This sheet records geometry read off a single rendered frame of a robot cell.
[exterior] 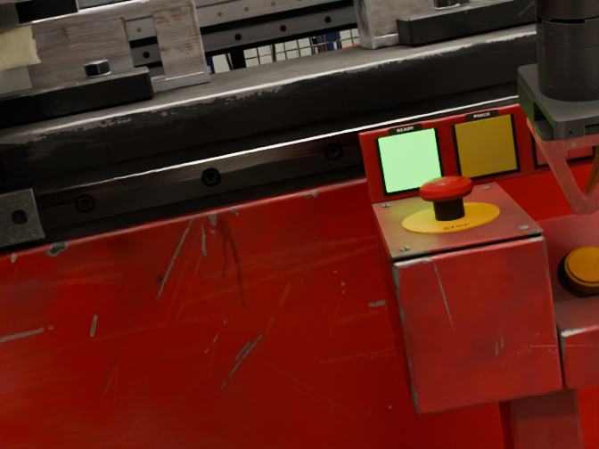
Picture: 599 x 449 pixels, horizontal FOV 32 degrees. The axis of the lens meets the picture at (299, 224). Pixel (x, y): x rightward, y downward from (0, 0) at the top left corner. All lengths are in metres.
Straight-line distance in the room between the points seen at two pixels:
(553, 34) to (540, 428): 0.31
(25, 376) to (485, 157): 0.49
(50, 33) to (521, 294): 0.58
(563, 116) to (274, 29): 0.73
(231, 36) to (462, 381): 0.74
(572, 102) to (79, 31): 0.56
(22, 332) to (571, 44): 0.59
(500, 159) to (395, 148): 0.09
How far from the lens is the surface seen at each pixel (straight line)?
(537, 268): 0.72
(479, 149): 0.85
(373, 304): 1.04
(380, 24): 1.12
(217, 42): 1.36
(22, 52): 1.10
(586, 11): 0.68
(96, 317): 1.02
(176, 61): 1.09
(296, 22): 1.37
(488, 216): 0.75
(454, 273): 0.71
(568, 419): 0.82
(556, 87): 0.70
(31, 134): 0.98
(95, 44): 1.09
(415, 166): 0.84
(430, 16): 1.07
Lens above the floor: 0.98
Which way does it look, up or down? 14 degrees down
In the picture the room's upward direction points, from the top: 11 degrees counter-clockwise
